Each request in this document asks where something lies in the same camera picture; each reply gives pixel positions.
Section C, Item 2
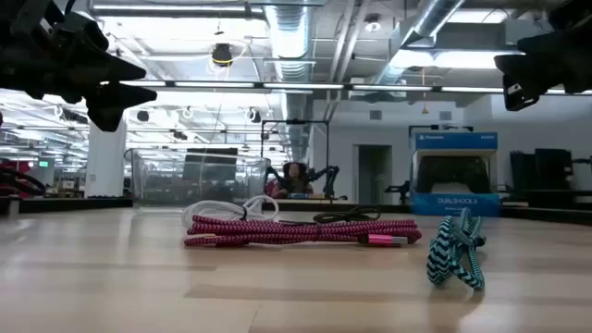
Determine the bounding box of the silver ventilation duct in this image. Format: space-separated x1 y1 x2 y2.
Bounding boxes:
264 0 316 161

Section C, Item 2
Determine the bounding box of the person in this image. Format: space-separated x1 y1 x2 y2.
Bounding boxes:
269 161 315 200

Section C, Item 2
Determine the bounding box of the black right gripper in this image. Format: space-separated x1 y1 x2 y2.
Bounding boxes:
493 0 592 113

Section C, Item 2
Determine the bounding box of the black ceiling cable reel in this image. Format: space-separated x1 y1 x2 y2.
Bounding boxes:
211 42 235 68

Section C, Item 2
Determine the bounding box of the teal braided USB-C cable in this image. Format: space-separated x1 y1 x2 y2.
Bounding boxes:
425 207 487 291

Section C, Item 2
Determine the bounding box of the black USB-C cable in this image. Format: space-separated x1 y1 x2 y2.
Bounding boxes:
281 205 383 226

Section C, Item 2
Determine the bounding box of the blue DualShock 4 box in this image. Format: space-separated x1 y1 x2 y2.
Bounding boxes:
409 131 501 217

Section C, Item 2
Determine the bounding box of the pink braided USB-C cable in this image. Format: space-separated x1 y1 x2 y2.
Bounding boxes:
183 214 423 248

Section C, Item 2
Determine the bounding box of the white USB-C cable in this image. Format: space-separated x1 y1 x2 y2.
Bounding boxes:
180 194 281 230

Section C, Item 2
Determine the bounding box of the red machine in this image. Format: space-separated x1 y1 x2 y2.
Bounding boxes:
0 156 47 199

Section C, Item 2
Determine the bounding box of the black table frame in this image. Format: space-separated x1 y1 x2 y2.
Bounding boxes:
0 196 592 227

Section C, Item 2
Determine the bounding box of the white pillar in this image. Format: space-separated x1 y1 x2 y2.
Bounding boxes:
84 117 129 199

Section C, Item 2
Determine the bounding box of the black equipment rack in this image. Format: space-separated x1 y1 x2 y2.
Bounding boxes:
510 147 592 191

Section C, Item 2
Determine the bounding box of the black monitor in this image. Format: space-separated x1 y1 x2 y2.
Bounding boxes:
182 147 240 184

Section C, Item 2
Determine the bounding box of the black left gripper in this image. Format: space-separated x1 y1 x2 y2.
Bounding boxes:
0 0 158 133

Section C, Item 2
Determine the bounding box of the black background rig frame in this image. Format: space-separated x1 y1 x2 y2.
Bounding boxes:
260 118 330 200

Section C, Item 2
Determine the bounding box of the clear plastic bin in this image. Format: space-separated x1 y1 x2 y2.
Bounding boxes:
130 147 272 214

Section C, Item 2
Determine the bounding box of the grey door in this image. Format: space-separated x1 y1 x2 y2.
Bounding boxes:
353 143 394 205

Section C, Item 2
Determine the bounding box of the long ceiling light strip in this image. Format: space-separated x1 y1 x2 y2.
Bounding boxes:
99 80 592 97

